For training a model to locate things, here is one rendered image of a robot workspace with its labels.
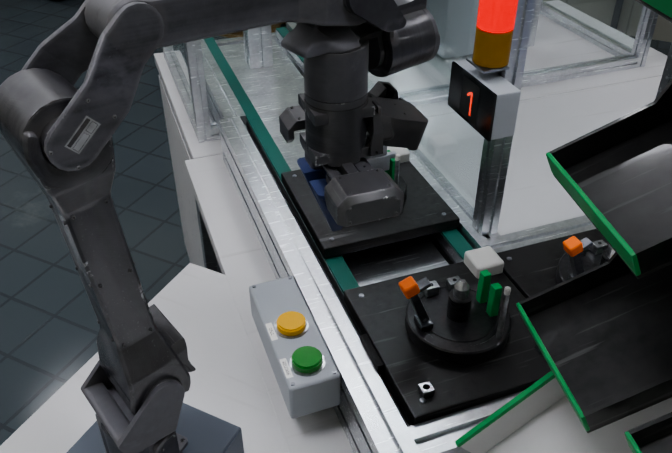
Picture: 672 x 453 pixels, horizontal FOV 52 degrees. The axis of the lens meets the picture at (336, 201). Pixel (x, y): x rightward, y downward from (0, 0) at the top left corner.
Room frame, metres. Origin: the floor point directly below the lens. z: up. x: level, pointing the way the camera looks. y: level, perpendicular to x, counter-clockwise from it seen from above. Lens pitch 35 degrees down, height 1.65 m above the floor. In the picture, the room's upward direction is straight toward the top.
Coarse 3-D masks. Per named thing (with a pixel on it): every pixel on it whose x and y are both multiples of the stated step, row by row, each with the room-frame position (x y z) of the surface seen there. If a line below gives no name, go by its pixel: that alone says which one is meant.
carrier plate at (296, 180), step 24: (408, 168) 1.09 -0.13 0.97; (288, 192) 1.03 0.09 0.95; (408, 192) 1.01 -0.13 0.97; (432, 192) 1.01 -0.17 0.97; (312, 216) 0.94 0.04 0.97; (408, 216) 0.94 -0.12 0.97; (432, 216) 0.94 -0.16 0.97; (456, 216) 0.94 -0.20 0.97; (336, 240) 0.87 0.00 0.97; (360, 240) 0.87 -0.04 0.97; (384, 240) 0.89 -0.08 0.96
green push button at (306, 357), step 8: (296, 352) 0.63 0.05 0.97; (304, 352) 0.63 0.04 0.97; (312, 352) 0.63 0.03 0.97; (320, 352) 0.63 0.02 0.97; (296, 360) 0.62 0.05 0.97; (304, 360) 0.62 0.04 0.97; (312, 360) 0.62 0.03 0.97; (320, 360) 0.62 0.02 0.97; (296, 368) 0.61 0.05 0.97; (304, 368) 0.61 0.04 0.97; (312, 368) 0.61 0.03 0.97
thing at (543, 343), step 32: (576, 288) 0.48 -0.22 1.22; (608, 288) 0.47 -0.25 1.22; (640, 288) 0.46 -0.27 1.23; (544, 320) 0.46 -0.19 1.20; (576, 320) 0.45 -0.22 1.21; (608, 320) 0.44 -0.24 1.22; (640, 320) 0.43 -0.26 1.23; (544, 352) 0.41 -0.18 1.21; (576, 352) 0.42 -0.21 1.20; (608, 352) 0.41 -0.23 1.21; (640, 352) 0.40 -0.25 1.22; (576, 384) 0.39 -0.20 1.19; (608, 384) 0.38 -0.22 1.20; (640, 384) 0.37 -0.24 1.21; (608, 416) 0.35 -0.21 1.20
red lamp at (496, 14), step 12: (480, 0) 0.90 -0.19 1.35; (492, 0) 0.88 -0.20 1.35; (504, 0) 0.88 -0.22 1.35; (516, 0) 0.89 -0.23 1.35; (480, 12) 0.90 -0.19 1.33; (492, 12) 0.88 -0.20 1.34; (504, 12) 0.88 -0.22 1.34; (480, 24) 0.89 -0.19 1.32; (492, 24) 0.88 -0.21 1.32; (504, 24) 0.88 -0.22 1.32
